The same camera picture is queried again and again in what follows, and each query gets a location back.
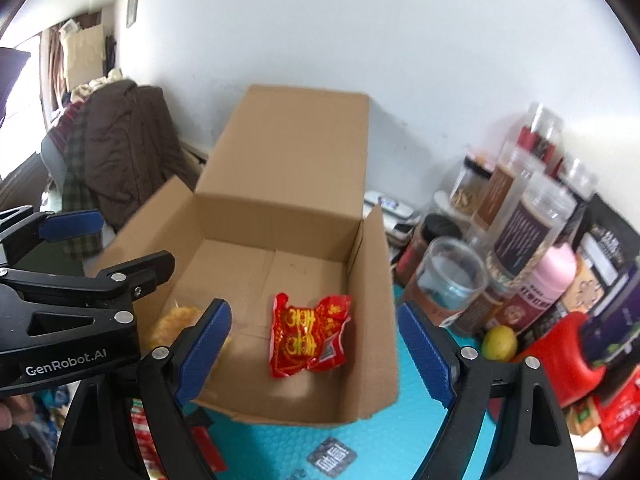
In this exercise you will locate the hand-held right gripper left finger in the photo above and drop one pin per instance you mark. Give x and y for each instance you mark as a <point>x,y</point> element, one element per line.
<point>205,355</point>

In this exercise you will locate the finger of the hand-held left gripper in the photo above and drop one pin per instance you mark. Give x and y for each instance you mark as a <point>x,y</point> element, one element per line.
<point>70,225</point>
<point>150,265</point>

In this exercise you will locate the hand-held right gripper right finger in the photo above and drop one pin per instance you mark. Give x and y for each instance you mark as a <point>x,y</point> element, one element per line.
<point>425,357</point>

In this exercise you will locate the clear bag of yellow crackers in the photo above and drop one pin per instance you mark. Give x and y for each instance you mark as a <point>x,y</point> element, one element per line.
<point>172,322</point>

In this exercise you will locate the red gold print snack packet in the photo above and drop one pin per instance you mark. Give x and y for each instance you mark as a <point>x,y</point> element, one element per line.
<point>305,340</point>

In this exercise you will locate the cardboard box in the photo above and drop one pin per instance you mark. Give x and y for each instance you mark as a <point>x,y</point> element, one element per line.
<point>300,160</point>

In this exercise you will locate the person's left hand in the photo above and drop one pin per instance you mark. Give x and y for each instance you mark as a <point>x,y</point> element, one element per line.
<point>5,415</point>

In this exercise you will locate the green checked cloth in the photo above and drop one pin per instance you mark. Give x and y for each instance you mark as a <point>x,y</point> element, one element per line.
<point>77,170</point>

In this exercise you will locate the grey chair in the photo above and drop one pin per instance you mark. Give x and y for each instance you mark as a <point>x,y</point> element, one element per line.
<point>50,155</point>

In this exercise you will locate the lemon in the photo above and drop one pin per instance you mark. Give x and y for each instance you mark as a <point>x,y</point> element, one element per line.
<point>499,342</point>

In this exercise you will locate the clear plastic cup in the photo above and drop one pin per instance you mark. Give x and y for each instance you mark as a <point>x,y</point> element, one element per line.
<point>450,280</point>

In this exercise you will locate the brown quilted jacket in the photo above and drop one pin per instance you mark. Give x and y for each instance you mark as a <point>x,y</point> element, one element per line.
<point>130,160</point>

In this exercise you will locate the red flat packet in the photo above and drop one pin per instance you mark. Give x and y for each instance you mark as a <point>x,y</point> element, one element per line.
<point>210,450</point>

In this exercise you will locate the red striped cloth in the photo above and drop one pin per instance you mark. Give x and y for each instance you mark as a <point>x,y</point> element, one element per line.
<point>70,112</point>

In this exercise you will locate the teal table mat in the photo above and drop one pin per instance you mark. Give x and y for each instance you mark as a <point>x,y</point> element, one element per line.
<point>280,445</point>

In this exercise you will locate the brown jar black lid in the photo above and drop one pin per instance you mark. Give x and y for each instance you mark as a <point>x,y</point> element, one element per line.
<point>425,240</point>

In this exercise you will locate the small dark flat box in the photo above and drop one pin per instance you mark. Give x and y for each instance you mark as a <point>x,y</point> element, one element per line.
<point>400,232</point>

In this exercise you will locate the black square card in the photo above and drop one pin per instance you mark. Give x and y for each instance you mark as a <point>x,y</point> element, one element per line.
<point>332,455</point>

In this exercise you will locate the red plastic container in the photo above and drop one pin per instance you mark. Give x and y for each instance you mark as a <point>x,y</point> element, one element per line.
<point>560,360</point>

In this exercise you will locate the cream fleece cloth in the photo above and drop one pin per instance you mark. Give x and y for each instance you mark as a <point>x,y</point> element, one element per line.
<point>95,85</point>

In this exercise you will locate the pink bottle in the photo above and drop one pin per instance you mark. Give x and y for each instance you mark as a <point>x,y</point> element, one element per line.
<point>547,280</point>

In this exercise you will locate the low clear round jar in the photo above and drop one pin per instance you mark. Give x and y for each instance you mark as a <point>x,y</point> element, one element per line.
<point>442,205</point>

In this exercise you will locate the white electronic device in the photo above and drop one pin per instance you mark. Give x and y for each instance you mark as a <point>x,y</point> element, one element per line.
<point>392,205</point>

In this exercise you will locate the brown curtain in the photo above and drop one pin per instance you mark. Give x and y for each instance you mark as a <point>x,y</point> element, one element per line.
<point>52,70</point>

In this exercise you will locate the tall jar dark purple label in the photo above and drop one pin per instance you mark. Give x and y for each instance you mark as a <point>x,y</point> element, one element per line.
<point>525,235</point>

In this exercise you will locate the flat cardboard sheet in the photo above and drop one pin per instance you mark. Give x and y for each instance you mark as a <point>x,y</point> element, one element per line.
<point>85,55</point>

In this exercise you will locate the green white small box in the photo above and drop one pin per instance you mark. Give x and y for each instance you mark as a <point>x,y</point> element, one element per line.
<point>585,417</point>

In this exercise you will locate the glass jar tan contents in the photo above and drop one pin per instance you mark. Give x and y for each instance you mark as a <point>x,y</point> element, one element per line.
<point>467,190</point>

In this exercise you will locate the tan patterned packet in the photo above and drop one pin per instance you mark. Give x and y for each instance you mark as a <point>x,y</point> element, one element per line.
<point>587,290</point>

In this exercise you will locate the tall jar brown label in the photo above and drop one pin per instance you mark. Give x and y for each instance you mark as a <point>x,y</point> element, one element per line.
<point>500,190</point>

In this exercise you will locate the red white print box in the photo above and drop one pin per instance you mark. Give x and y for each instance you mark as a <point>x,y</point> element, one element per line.
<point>620,415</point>

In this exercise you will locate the black pouch white label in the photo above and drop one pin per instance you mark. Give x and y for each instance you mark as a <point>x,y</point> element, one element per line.
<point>607,245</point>

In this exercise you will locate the clear lid dark jar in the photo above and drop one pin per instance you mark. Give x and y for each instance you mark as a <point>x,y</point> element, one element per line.
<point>577,185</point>

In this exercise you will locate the clear jar red contents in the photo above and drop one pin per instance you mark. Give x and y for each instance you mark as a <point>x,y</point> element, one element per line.
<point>542,135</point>

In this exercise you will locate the small framed wall picture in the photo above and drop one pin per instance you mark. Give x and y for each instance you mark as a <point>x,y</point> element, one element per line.
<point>133,2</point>

